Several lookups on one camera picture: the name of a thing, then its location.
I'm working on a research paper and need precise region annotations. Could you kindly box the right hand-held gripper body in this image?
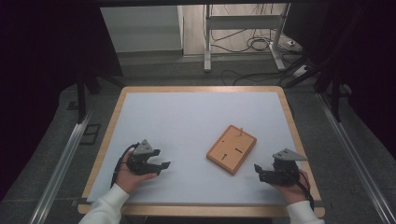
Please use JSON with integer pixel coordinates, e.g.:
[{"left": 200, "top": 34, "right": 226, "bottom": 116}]
[{"left": 272, "top": 148, "right": 308, "bottom": 187}]

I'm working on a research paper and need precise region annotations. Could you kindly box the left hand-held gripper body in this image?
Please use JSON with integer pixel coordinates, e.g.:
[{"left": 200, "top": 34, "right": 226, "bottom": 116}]
[{"left": 125, "top": 139, "right": 157, "bottom": 175}]

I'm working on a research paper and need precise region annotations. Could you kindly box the person's right hand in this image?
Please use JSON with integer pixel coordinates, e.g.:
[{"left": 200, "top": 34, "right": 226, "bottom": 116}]
[{"left": 270, "top": 169, "right": 311, "bottom": 205}]

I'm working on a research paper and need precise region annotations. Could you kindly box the person's left hand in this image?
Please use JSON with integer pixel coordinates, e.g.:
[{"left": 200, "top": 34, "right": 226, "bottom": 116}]
[{"left": 115, "top": 154, "right": 159, "bottom": 195}]

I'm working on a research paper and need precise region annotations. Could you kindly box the black metal stand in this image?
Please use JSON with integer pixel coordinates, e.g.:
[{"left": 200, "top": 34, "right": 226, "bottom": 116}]
[
  {"left": 329, "top": 74, "right": 343, "bottom": 122},
  {"left": 76, "top": 71, "right": 125, "bottom": 124}
]

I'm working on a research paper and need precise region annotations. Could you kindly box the white power strip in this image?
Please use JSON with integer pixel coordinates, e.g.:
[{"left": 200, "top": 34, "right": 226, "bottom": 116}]
[{"left": 292, "top": 64, "right": 310, "bottom": 78}]

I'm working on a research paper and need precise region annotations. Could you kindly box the white cabinet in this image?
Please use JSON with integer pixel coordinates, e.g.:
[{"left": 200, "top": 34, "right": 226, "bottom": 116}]
[{"left": 100, "top": 5, "right": 185, "bottom": 54}]

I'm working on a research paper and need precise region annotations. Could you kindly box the dark curtain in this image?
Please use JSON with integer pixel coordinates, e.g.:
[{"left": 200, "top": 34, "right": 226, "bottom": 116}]
[
  {"left": 0, "top": 0, "right": 123, "bottom": 200},
  {"left": 283, "top": 0, "right": 396, "bottom": 160}
]

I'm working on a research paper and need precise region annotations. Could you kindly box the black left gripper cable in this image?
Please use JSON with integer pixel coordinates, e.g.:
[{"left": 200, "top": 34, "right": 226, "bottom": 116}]
[{"left": 110, "top": 142, "right": 140, "bottom": 189}]

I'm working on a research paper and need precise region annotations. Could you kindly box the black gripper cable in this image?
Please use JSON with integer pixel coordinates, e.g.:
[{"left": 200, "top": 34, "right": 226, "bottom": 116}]
[
  {"left": 110, "top": 142, "right": 140, "bottom": 189},
  {"left": 297, "top": 170, "right": 316, "bottom": 211}
]

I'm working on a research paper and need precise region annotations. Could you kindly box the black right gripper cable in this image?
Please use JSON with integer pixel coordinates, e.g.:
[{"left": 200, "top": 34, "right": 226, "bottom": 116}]
[{"left": 297, "top": 170, "right": 316, "bottom": 211}]

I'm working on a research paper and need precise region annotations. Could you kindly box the aluminium rail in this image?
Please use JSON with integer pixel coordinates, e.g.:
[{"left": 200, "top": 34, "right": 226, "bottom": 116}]
[
  {"left": 316, "top": 92, "right": 396, "bottom": 224},
  {"left": 29, "top": 113, "right": 92, "bottom": 224}
]

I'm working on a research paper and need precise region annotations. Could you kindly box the black floor cable bundle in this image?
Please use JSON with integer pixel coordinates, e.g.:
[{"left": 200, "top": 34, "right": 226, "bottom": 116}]
[{"left": 210, "top": 27, "right": 302, "bottom": 54}]

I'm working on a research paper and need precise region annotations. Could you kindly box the white metal desk frame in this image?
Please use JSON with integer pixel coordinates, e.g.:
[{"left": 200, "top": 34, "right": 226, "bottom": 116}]
[{"left": 204, "top": 3, "right": 291, "bottom": 73}]

